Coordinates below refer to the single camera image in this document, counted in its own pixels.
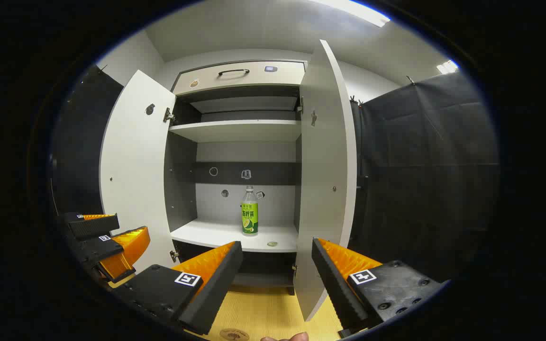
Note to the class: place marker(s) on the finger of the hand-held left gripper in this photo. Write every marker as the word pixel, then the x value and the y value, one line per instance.
pixel 95 226
pixel 93 248

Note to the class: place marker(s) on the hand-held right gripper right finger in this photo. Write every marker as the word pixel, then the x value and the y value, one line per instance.
pixel 334 284

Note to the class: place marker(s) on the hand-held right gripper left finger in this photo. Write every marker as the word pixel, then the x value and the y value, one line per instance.
pixel 216 284

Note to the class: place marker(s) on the grey cabinet door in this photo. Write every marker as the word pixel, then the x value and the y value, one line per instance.
pixel 325 166
pixel 135 166

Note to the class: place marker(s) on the green label drink bottle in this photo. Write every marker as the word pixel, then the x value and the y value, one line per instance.
pixel 250 218

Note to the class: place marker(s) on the black backdrop cloth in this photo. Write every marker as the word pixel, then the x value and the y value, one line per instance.
pixel 420 166

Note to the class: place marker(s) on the small ceiling light panel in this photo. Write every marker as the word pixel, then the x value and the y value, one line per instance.
pixel 447 67

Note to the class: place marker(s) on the large ceiling light panel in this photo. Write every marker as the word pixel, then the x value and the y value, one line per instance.
pixel 353 10

